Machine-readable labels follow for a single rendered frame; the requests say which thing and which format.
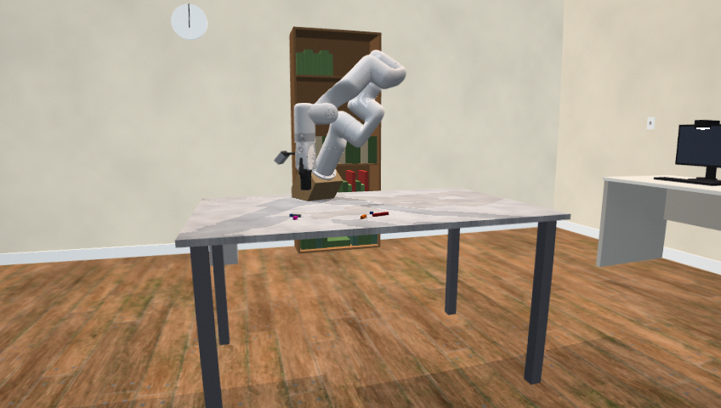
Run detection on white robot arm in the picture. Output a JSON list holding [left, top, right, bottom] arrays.
[[294, 50, 406, 180]]

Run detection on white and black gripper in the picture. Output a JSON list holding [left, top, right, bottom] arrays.
[[294, 141, 316, 190]]

